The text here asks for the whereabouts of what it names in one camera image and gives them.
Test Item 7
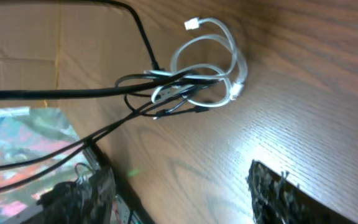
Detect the black USB cable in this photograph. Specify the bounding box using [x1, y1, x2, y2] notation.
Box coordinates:
[0, 71, 223, 197]

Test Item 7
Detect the black left camera cable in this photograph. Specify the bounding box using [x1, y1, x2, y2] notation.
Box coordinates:
[0, 0, 198, 102]

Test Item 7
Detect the cardboard box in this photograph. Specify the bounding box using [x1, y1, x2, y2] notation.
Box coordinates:
[0, 0, 173, 110]

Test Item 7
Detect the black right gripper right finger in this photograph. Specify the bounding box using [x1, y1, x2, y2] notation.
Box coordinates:
[247, 160, 354, 224]

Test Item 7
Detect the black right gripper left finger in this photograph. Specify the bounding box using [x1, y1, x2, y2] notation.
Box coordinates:
[24, 167, 116, 224]

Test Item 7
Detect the white USB cable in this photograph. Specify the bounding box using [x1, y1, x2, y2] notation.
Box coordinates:
[115, 17, 249, 108]

